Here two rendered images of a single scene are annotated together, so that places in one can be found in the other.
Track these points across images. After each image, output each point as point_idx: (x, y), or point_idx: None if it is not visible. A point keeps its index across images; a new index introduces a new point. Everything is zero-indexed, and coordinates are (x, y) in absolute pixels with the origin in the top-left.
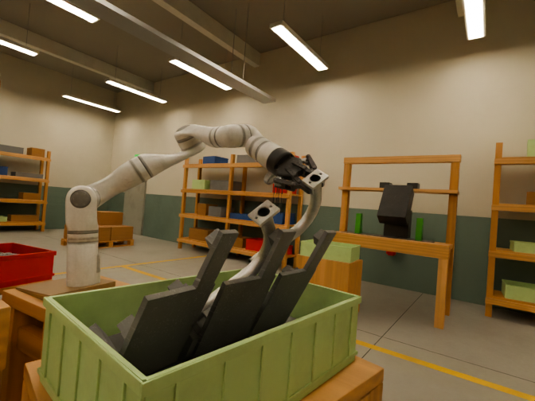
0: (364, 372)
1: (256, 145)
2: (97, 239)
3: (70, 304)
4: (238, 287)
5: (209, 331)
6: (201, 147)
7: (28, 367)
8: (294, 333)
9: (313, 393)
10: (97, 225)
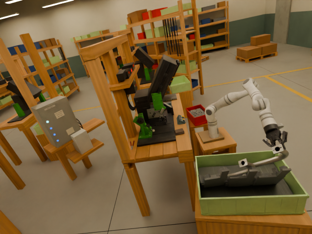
0: (299, 221)
1: (261, 118)
2: (216, 123)
3: (200, 158)
4: (236, 178)
5: (230, 184)
6: None
7: None
8: (251, 199)
9: (265, 215)
10: (215, 119)
